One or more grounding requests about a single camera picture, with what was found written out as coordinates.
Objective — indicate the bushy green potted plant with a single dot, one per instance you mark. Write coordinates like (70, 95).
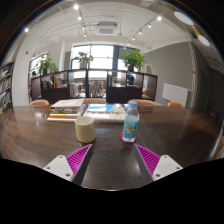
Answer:
(47, 65)

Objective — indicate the stack of books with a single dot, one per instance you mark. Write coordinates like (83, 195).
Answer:
(66, 108)

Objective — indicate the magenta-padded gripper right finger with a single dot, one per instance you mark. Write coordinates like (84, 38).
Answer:
(166, 166)

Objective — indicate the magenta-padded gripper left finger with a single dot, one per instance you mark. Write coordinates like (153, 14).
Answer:
(60, 166)

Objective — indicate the ceiling air conditioner unit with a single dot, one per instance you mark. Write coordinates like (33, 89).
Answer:
(106, 30)

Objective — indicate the low dark shelf unit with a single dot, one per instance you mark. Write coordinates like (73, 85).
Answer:
(60, 95)

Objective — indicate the clear water bottle blue cap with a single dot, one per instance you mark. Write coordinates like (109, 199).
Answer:
(130, 125)

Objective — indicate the cream ceramic cup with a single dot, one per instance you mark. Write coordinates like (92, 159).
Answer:
(85, 130)

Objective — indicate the wide green potted plant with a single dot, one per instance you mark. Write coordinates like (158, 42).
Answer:
(132, 59)

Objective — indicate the round white ceiling lamps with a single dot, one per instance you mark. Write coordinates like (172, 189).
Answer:
(183, 18)

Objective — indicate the orange chairs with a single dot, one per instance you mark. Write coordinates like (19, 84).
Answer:
(39, 102)

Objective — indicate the track spot lights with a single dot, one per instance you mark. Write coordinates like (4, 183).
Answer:
(76, 6)

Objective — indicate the flat book with blue cover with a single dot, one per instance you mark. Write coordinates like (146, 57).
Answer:
(103, 112)

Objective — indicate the white wall radiator panel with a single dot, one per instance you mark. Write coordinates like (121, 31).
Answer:
(176, 94)

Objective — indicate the small green potted plant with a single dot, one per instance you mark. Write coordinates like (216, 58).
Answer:
(83, 57)

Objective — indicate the tall dark bookshelf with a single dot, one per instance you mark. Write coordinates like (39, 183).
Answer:
(6, 86)

